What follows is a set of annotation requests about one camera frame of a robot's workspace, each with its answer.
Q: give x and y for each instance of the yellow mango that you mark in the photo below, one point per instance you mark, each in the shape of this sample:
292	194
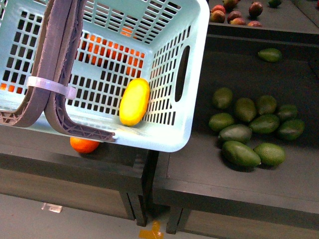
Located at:
134	102

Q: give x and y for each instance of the light blue plastic basket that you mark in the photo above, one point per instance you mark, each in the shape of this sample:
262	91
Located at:
65	64

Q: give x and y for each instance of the orange fruit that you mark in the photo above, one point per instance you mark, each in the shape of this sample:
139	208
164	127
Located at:
83	145

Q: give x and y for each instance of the lone green avocado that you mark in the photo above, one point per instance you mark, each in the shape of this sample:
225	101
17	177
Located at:
270	55

